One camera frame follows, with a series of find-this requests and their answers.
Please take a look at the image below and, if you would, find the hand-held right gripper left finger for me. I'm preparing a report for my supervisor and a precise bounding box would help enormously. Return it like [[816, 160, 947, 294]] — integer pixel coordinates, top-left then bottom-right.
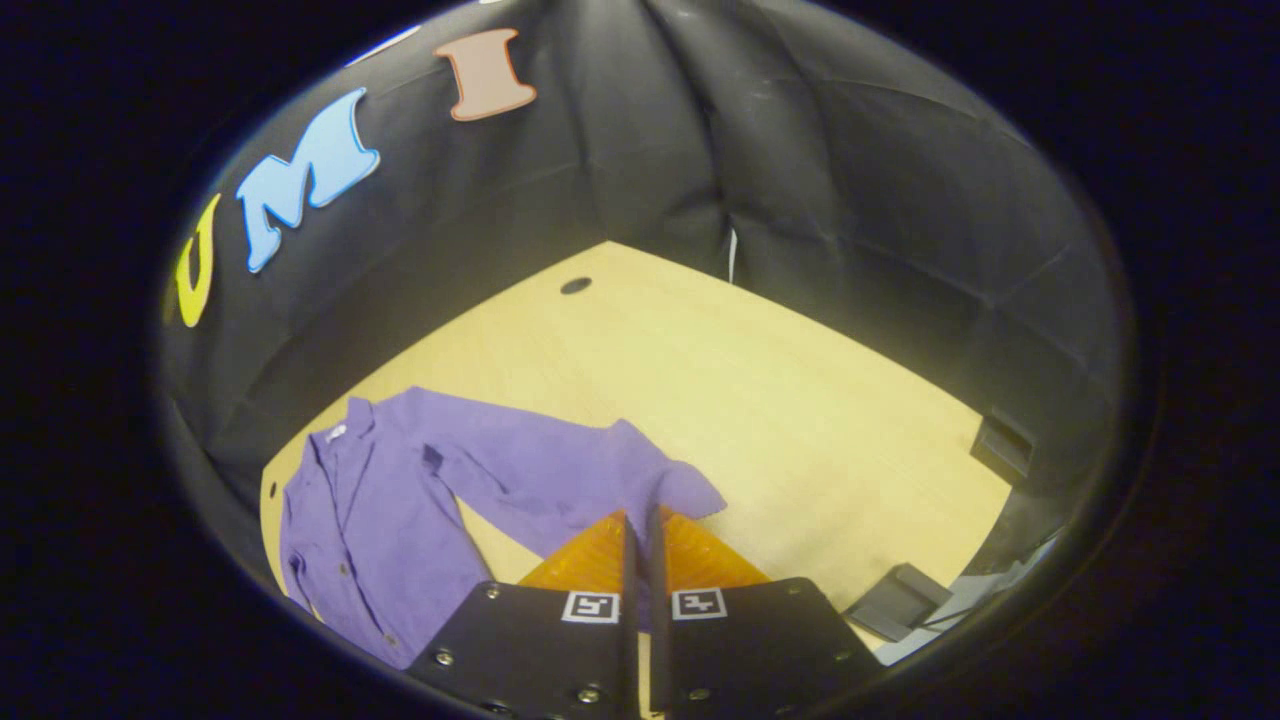
[[405, 506, 642, 720]]

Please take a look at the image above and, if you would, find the black socket box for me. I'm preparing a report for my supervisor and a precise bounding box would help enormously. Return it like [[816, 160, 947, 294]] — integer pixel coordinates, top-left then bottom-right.
[[970, 410, 1037, 483]]

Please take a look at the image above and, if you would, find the black backdrop cloth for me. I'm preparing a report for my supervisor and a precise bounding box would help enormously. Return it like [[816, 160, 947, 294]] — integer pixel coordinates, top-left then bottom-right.
[[155, 0, 1131, 601]]

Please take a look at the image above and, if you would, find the dark grey flat box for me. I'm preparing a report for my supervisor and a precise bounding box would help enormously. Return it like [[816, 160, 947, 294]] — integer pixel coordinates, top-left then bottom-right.
[[845, 563, 953, 643]]

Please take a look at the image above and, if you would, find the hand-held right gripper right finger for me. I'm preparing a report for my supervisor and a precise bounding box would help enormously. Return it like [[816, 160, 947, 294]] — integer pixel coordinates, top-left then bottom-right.
[[645, 502, 884, 720]]

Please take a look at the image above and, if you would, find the purple button shirt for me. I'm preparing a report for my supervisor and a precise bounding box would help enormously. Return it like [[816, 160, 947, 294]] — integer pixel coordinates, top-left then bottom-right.
[[278, 385, 729, 671]]

